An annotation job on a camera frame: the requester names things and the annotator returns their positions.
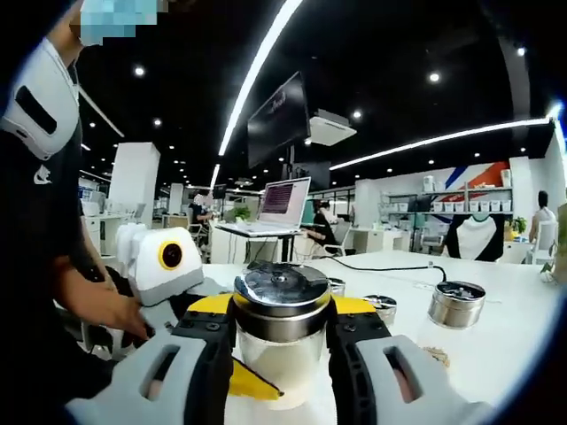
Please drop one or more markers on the grey storage shelf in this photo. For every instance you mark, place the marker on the grey storage shelf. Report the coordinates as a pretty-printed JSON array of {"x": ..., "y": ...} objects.
[{"x": 465, "y": 191}]

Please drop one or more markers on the person's left hand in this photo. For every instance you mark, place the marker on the person's left hand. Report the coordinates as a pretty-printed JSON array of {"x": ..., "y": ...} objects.
[{"x": 124, "y": 314}]

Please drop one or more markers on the small green potted plant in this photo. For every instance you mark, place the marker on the small green potted plant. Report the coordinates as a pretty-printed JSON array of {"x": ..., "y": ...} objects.
[
  {"x": 241, "y": 213},
  {"x": 518, "y": 223}
]

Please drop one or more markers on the grey office chair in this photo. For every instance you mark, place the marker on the grey office chair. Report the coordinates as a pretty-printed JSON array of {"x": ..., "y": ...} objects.
[{"x": 343, "y": 234}]

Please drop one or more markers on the person in black shirt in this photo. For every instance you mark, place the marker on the person in black shirt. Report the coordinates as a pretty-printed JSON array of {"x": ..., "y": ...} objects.
[{"x": 31, "y": 230}]

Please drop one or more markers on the white mesh chair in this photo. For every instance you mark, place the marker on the white mesh chair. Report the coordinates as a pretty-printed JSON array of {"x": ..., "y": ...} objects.
[{"x": 545, "y": 243}]

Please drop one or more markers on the white standing desk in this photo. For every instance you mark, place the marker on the white standing desk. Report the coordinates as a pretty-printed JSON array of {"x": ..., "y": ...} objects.
[{"x": 266, "y": 234}]

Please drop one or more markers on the short beige-grain seasoning bottle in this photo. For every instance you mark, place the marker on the short beige-grain seasoning bottle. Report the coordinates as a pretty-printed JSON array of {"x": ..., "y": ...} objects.
[{"x": 381, "y": 305}]

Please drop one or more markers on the straight ceiling light strip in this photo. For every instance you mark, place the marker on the straight ceiling light strip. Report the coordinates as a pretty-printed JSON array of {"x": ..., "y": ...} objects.
[{"x": 257, "y": 75}]

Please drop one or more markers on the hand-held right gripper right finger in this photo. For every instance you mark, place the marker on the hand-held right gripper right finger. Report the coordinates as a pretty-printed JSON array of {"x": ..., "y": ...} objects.
[{"x": 398, "y": 389}]

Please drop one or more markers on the teal partition panel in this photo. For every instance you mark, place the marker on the teal partition panel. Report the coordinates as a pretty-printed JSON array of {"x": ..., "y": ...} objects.
[{"x": 308, "y": 212}]

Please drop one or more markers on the white laptop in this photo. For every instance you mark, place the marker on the white laptop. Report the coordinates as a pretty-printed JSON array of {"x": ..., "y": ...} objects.
[{"x": 283, "y": 199}]

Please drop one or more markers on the black hanging monitor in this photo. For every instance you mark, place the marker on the black hanging monitor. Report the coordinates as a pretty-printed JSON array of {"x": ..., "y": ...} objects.
[{"x": 277, "y": 119}]

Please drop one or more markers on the curved ceiling light strip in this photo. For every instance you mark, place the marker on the curved ceiling light strip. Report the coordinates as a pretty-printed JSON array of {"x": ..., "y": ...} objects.
[{"x": 443, "y": 137}]

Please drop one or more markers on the white black raglan shirt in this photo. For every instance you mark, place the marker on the white black raglan shirt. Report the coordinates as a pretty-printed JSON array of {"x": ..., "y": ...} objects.
[{"x": 476, "y": 237}]

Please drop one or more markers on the tall white-grain seasoning bottle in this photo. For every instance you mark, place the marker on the tall white-grain seasoning bottle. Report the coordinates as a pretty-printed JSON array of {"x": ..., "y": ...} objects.
[{"x": 281, "y": 288}]

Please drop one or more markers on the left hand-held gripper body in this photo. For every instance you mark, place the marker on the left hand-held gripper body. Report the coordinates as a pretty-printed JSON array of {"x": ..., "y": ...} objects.
[{"x": 150, "y": 283}]

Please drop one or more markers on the tall brown-grain seasoning bottle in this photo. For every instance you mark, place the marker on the tall brown-grain seasoning bottle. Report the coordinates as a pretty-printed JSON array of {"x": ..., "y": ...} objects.
[{"x": 456, "y": 310}]

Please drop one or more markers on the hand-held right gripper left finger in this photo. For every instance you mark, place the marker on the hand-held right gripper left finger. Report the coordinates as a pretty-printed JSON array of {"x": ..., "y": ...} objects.
[{"x": 146, "y": 389}]

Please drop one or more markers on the ceiling air conditioner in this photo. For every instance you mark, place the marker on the ceiling air conditioner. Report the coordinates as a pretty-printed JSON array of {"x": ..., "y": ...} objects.
[{"x": 332, "y": 126}]

